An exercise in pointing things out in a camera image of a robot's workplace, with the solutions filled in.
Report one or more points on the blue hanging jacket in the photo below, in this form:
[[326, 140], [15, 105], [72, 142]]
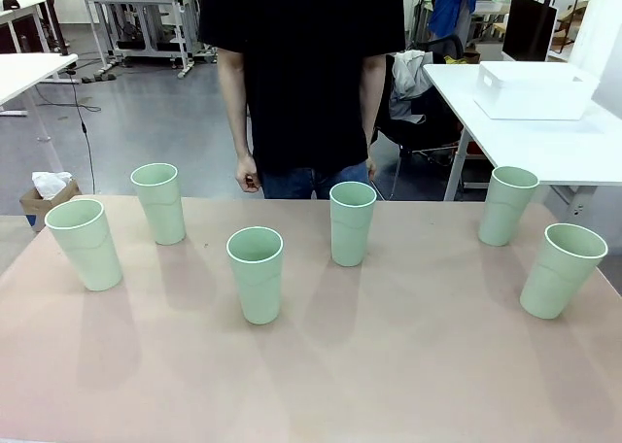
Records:
[[452, 6]]

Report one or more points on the white crumpled paper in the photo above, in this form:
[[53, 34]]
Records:
[[48, 183]]

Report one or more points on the person's left forearm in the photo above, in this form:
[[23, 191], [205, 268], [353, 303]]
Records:
[[371, 98]]

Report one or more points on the black tripod pole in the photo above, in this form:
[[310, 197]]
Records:
[[53, 15]]

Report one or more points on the grey white jacket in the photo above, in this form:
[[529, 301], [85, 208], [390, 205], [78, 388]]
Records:
[[408, 83]]

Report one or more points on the white desk with dark panel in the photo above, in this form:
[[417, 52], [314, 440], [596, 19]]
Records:
[[19, 15]]

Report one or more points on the black office chair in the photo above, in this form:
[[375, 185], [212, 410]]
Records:
[[427, 132]]

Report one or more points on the person's right forearm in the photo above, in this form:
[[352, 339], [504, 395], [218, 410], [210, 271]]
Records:
[[235, 108]]

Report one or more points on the person's left hand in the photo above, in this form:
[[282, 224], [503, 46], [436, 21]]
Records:
[[371, 168]]

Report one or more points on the pale green plastic cup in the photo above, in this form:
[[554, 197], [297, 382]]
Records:
[[257, 287], [352, 234], [505, 214], [85, 253], [162, 210], [554, 282]]

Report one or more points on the person's right hand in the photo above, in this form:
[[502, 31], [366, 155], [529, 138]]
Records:
[[248, 173]]

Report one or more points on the person's black t-shirt torso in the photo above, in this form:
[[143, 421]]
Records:
[[301, 74]]

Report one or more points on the black computer monitor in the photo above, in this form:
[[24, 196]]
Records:
[[529, 25]]

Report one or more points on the white plastic basket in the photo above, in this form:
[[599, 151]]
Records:
[[529, 93]]

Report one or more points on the person's blue jeans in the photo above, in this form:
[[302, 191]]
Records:
[[301, 183]]

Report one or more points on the brown cardboard box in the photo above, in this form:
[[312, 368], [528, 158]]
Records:
[[29, 210]]

